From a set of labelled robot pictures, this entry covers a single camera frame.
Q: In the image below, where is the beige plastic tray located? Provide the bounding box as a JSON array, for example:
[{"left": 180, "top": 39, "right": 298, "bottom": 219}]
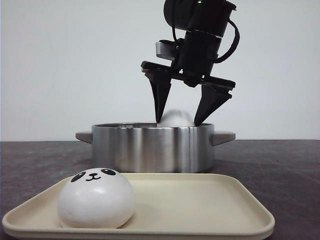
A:
[{"left": 2, "top": 173, "right": 275, "bottom": 240}]

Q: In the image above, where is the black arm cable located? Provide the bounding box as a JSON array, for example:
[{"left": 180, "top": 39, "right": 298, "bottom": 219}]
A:
[{"left": 215, "top": 19, "right": 241, "bottom": 63}]

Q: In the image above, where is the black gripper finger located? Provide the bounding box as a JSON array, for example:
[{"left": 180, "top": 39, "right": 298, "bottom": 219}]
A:
[
  {"left": 144, "top": 71, "right": 172, "bottom": 123},
  {"left": 194, "top": 85, "right": 232, "bottom": 125}
]

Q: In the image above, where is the panda bun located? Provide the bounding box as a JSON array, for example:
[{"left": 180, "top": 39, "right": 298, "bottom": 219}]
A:
[
  {"left": 157, "top": 109, "right": 195, "bottom": 128},
  {"left": 57, "top": 168, "right": 135, "bottom": 229}
]

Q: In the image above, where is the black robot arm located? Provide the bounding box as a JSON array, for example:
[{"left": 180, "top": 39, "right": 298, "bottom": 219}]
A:
[{"left": 141, "top": 0, "right": 240, "bottom": 126}]

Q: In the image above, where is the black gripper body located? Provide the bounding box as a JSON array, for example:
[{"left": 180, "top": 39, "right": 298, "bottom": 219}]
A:
[{"left": 141, "top": 31, "right": 236, "bottom": 91}]

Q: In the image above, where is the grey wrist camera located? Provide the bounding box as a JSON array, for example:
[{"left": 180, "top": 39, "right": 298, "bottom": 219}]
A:
[{"left": 155, "top": 39, "right": 179, "bottom": 61}]

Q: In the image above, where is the stainless steel pot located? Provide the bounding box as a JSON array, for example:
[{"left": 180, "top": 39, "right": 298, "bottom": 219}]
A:
[{"left": 75, "top": 122, "right": 236, "bottom": 173}]

